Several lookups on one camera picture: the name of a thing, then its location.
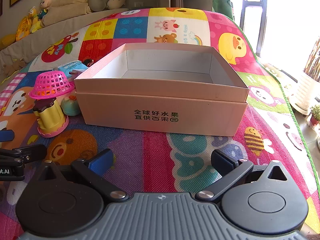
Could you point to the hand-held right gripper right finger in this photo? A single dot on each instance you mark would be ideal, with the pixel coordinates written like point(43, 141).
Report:
point(220, 160)

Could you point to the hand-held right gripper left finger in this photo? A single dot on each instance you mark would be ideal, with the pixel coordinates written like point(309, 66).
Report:
point(101, 160)

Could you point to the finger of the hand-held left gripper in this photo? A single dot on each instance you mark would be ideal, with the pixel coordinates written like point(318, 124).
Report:
point(6, 136)
point(27, 153)

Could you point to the pink plastic basket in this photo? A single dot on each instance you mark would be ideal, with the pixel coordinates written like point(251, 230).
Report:
point(50, 82)

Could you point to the pink cardboard box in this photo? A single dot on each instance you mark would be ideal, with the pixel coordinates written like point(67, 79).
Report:
point(162, 100)

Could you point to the blue and white tissue pack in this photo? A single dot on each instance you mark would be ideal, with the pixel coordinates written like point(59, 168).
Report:
point(72, 67)

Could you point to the colourful cartoon play mat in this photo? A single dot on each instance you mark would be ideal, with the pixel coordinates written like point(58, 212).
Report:
point(200, 150)

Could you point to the gold toy with pink base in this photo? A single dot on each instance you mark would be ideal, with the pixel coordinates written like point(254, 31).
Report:
point(50, 115)

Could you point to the green round toy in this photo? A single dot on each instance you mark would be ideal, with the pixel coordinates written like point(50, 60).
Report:
point(70, 107)

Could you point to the small brown plush toy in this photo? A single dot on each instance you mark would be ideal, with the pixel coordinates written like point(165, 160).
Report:
point(13, 67)

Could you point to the yellow plush cushion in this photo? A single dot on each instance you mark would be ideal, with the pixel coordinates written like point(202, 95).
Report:
point(7, 41)

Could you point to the black-haired doll figurine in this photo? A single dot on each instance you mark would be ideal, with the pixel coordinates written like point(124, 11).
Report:
point(88, 62)

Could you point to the small potted cactus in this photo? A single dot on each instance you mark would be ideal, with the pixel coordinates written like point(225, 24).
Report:
point(315, 117)

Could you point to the orange and yellow plush toy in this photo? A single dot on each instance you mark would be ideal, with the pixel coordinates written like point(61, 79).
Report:
point(23, 28)

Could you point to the white planter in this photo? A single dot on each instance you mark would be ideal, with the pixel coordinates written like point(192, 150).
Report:
point(307, 95)

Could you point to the yellow and brown plush toy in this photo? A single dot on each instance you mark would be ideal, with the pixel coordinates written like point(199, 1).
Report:
point(33, 20)

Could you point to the beige sofa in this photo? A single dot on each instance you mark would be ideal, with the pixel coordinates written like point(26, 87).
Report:
point(65, 21)

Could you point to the dark-framed picture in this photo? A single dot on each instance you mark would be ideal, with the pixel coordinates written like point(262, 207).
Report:
point(1, 3)

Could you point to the dried grass plant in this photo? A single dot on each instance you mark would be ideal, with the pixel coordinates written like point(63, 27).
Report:
point(312, 62)

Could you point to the red-hat doll plush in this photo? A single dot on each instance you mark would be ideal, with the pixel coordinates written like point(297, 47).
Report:
point(45, 5)

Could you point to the white wall socket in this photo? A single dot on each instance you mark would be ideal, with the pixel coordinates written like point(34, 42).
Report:
point(139, 4)

